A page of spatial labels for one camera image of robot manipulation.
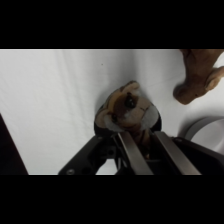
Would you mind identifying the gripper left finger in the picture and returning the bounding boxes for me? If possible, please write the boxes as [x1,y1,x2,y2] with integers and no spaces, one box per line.
[116,131,155,176]

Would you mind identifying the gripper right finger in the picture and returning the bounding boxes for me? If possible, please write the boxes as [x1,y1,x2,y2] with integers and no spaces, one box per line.
[153,130,203,176]

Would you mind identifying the tiger plush toy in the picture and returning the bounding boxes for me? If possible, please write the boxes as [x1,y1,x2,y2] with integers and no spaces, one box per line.
[94,80,163,158]

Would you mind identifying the grey bowl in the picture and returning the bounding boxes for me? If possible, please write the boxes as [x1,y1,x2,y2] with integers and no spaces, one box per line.
[184,115,224,155]

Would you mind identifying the brown moose plush toy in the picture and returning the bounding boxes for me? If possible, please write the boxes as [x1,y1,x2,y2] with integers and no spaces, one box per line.
[172,49,224,106]

